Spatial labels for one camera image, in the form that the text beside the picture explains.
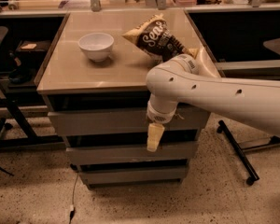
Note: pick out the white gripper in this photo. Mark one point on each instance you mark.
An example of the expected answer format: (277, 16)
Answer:
(159, 117)

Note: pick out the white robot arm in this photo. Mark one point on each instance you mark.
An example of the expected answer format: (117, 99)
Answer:
(253, 102)

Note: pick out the grey drawer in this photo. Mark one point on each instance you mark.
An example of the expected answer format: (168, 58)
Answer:
(122, 120)
(131, 153)
(134, 175)

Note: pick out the grey bottom drawer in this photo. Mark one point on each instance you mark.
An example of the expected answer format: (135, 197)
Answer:
(134, 175)

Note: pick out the black table frame left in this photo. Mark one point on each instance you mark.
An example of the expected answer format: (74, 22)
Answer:
(20, 106)

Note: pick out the white bowl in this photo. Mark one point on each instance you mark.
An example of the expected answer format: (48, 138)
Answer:
(96, 46)

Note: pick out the black wheeled stand base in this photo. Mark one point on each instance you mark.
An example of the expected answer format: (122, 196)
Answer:
(242, 148)

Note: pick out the brown chip bag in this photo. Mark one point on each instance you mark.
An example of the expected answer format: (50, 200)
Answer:
(155, 39)

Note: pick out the grey middle drawer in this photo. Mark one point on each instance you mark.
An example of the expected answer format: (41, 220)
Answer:
(131, 153)

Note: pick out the grey drawer cabinet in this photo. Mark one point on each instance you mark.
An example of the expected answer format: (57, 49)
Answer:
(71, 82)

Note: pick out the grey top drawer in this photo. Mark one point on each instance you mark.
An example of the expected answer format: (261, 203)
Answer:
(122, 120)

